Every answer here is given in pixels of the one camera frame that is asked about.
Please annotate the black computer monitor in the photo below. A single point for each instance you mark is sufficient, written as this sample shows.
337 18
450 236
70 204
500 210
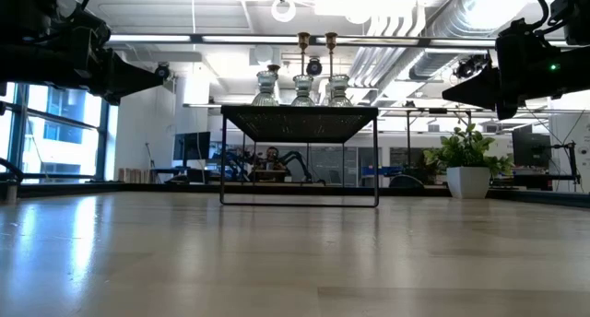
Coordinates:
191 146
530 149

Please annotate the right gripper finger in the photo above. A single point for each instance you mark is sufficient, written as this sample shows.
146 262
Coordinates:
479 90

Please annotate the person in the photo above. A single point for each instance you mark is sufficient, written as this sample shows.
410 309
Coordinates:
272 159

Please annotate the black dome camera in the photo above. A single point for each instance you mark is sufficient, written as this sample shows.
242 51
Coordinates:
314 67

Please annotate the black aluminium table frame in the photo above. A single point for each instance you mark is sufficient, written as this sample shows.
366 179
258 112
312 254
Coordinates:
138 188

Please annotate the tall gold candlestick holder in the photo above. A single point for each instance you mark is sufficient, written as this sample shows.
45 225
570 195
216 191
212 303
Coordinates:
331 40
303 40

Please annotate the short gold candlestick holder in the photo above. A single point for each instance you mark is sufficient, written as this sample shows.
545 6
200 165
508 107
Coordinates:
274 68

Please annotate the green plant in white pot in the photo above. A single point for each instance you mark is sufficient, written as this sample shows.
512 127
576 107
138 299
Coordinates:
468 181

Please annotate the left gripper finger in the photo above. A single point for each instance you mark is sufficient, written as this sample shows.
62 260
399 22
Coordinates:
133 79

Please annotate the black perforated metal stand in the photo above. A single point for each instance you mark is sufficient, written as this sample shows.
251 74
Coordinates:
299 123

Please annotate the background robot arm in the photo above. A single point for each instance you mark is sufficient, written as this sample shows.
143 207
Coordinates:
297 160

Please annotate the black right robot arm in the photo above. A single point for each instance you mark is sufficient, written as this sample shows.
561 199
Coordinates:
576 68

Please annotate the row of wooden blocks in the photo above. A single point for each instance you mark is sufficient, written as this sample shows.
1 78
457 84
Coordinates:
133 175

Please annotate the green glass candle holder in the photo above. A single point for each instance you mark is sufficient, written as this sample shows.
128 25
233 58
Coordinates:
303 91
266 89
339 90

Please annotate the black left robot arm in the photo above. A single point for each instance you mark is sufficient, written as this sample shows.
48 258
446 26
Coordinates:
32 45

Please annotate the silver ceiling duct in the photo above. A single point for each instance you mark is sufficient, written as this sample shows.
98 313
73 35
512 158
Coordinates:
451 22

